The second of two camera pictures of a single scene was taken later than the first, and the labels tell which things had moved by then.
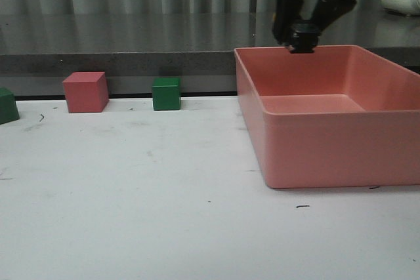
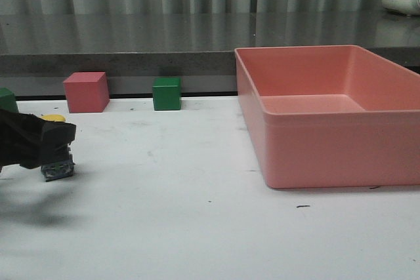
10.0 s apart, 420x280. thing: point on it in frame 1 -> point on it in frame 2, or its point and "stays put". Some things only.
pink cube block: [86, 92] stays put
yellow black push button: [305, 37] -> [59, 166]
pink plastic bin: [339, 117] stays put
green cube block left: [8, 109] stays put
